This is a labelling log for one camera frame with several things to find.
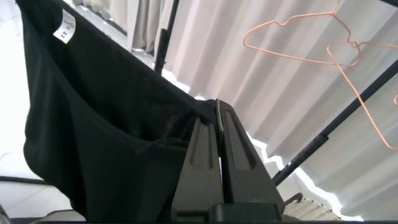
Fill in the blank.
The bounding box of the white curtain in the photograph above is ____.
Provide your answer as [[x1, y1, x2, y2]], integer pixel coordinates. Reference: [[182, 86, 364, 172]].
[[73, 0, 398, 222]]

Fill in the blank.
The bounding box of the black clothes rack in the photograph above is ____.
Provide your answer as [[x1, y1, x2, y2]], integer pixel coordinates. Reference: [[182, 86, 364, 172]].
[[154, 0, 398, 187]]

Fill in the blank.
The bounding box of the black garment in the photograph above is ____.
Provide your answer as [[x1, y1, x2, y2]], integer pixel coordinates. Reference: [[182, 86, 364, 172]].
[[14, 0, 218, 223]]

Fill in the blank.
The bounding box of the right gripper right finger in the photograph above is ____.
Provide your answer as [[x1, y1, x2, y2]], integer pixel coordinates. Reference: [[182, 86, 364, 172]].
[[215, 99, 285, 219]]

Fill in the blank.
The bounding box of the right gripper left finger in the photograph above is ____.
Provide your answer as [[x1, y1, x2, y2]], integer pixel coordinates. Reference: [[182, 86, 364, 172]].
[[171, 116, 224, 222]]

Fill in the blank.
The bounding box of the pink clothes hanger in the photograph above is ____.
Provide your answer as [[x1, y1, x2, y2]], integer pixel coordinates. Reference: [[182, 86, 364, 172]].
[[243, 2, 363, 67], [326, 39, 398, 151]]

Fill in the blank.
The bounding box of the white laundry basket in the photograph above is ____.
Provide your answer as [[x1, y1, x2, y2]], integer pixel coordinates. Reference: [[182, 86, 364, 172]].
[[281, 192, 343, 222]]

